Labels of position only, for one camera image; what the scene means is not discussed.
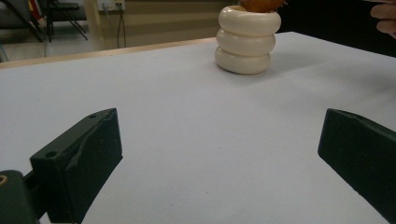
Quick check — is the wooden table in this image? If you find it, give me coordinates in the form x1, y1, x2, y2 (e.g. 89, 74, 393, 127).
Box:
0, 36, 219, 70

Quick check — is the black chair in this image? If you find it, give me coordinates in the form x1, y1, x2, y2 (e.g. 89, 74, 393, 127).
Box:
0, 0, 90, 44

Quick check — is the white table board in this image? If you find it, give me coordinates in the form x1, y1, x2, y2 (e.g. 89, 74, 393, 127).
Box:
0, 31, 396, 224

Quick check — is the white wall outlet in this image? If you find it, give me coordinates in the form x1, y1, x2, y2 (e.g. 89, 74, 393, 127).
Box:
96, 0, 127, 12

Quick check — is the cream ribbed cup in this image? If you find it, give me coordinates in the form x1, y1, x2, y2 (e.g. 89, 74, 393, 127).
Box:
214, 5, 282, 76

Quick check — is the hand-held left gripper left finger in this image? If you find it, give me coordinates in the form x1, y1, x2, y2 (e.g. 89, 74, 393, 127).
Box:
29, 107, 123, 224

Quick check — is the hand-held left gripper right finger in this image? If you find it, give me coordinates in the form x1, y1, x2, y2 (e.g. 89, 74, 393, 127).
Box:
317, 107, 396, 224

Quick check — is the black hanging cable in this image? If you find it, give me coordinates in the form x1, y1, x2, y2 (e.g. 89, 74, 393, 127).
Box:
115, 3, 128, 49

